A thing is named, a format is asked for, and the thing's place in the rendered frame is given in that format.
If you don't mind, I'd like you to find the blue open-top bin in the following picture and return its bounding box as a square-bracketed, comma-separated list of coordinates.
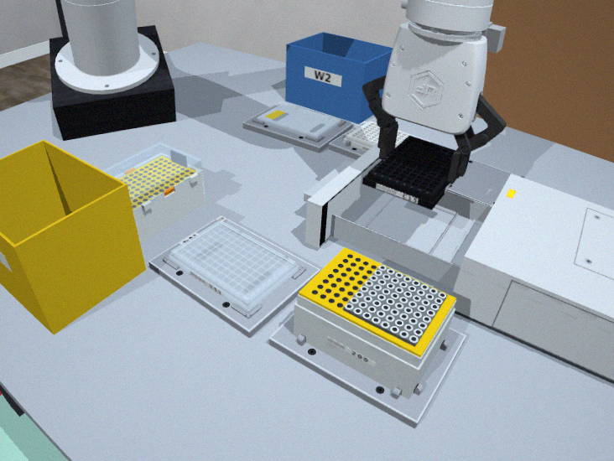
[285, 32, 393, 124]

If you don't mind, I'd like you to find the yellow open-top bin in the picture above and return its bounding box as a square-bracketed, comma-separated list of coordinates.
[0, 140, 146, 335]

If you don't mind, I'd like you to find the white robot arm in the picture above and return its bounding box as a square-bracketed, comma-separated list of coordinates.
[55, 0, 506, 95]

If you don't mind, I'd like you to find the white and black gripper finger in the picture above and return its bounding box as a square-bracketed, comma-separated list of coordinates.
[362, 76, 398, 159]
[447, 94, 507, 184]

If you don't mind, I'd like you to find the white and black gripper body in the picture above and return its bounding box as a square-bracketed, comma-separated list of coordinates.
[382, 20, 487, 135]

